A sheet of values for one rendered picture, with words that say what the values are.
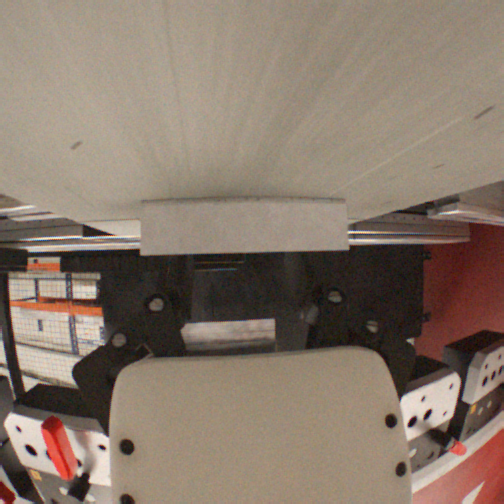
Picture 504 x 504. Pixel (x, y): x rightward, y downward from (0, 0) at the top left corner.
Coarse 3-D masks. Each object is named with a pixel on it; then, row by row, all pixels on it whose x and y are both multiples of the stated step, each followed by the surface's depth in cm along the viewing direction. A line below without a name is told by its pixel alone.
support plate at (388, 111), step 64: (0, 0) 1; (64, 0) 1; (128, 0) 2; (192, 0) 2; (256, 0) 2; (320, 0) 2; (384, 0) 2; (448, 0) 1; (0, 64) 2; (64, 64) 2; (128, 64) 3; (192, 64) 3; (256, 64) 3; (320, 64) 3; (384, 64) 3; (448, 64) 2; (0, 128) 3; (64, 128) 4; (128, 128) 4; (192, 128) 5; (256, 128) 5; (320, 128) 5; (384, 128) 4; (448, 128) 4; (0, 192) 6; (64, 192) 8; (128, 192) 9; (192, 192) 9; (256, 192) 10; (320, 192) 10; (384, 192) 9; (448, 192) 9
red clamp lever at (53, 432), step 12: (48, 420) 14; (60, 420) 15; (48, 432) 13; (60, 432) 14; (48, 444) 13; (60, 444) 14; (60, 456) 13; (72, 456) 14; (60, 468) 13; (72, 468) 14; (72, 480) 13; (84, 480) 15; (72, 492) 13; (84, 492) 14
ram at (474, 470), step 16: (496, 416) 27; (480, 432) 26; (480, 448) 26; (496, 448) 28; (432, 464) 24; (464, 464) 25; (480, 464) 27; (496, 464) 28; (416, 480) 23; (448, 480) 25; (464, 480) 26; (480, 480) 27; (496, 480) 29; (32, 496) 15; (416, 496) 23; (432, 496) 24; (448, 496) 25; (464, 496) 26; (480, 496) 28
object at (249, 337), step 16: (256, 320) 24; (272, 320) 25; (192, 336) 23; (208, 336) 23; (224, 336) 24; (240, 336) 24; (256, 336) 24; (272, 336) 24; (192, 352) 22; (208, 352) 23; (224, 352) 23; (240, 352) 23; (256, 352) 23; (272, 352) 23
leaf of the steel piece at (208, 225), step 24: (144, 216) 10; (168, 216) 10; (192, 216) 10; (216, 216) 10; (240, 216) 10; (264, 216) 10; (288, 216) 10; (312, 216) 10; (336, 216) 10; (144, 240) 10; (168, 240) 10; (192, 240) 10; (216, 240) 10; (240, 240) 10; (264, 240) 10; (288, 240) 10; (312, 240) 10; (336, 240) 10
